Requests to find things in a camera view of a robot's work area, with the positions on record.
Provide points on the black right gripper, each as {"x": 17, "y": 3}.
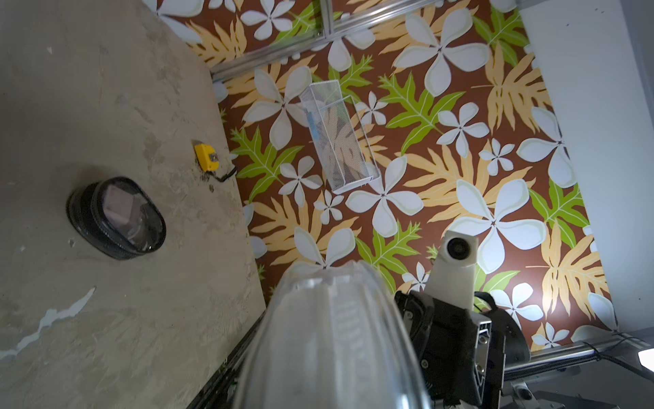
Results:
{"x": 452, "y": 345}

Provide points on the pink charger plug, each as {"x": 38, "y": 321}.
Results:
{"x": 118, "y": 206}

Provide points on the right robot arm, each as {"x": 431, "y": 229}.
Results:
{"x": 508, "y": 346}

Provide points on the white mesh basket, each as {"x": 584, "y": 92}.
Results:
{"x": 339, "y": 138}

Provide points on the yellow tape measure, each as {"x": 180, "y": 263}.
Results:
{"x": 207, "y": 157}

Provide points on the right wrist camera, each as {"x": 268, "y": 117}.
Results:
{"x": 452, "y": 276}

